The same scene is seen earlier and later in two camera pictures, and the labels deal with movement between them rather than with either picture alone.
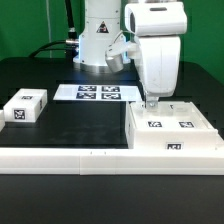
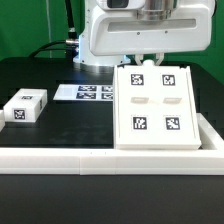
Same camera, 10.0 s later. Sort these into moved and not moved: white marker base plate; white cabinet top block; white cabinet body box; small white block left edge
Moved: white cabinet body box
Not moved: small white block left edge; white marker base plate; white cabinet top block
